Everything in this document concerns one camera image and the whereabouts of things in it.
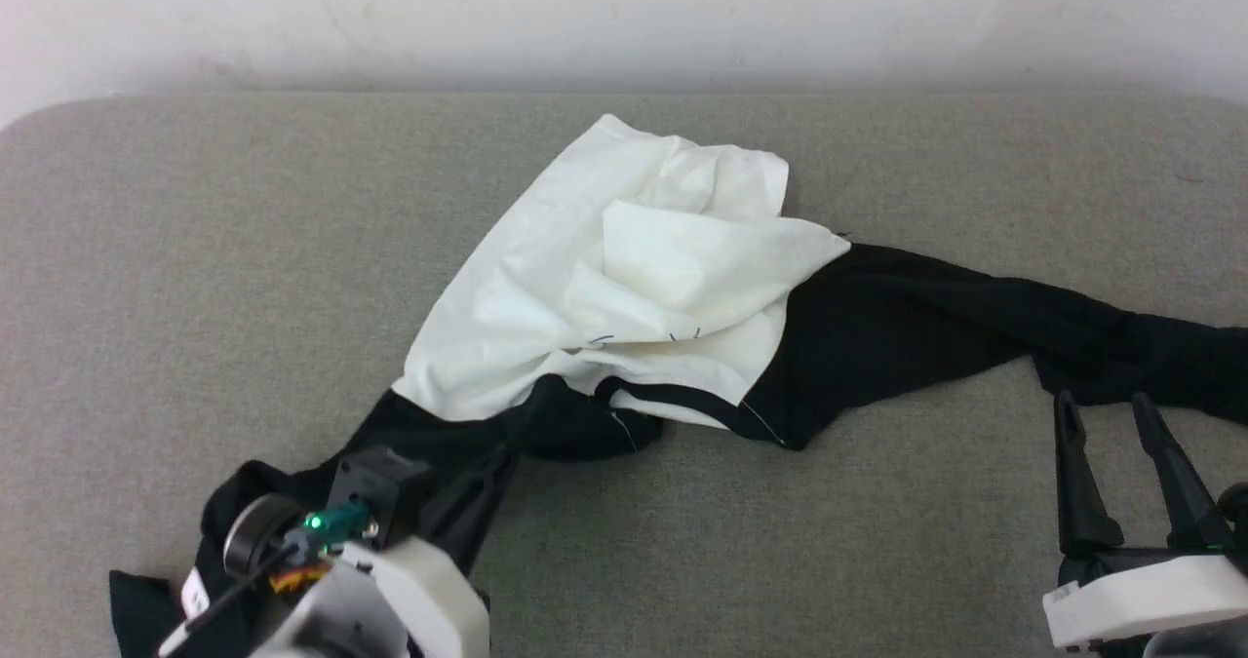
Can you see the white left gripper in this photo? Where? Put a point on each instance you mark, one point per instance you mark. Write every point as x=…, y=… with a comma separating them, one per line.
x=429, y=599

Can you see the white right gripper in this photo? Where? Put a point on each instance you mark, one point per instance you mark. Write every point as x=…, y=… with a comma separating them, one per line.
x=1150, y=599

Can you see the black and white long-sleeve shirt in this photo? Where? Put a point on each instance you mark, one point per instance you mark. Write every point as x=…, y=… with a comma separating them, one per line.
x=634, y=278

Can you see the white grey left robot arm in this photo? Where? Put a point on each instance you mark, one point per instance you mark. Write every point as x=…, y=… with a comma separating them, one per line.
x=331, y=624

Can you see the black round connector cap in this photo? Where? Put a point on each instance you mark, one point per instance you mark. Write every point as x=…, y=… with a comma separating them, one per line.
x=258, y=531

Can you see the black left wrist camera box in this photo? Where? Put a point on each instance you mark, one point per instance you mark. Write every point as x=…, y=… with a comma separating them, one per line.
x=380, y=487

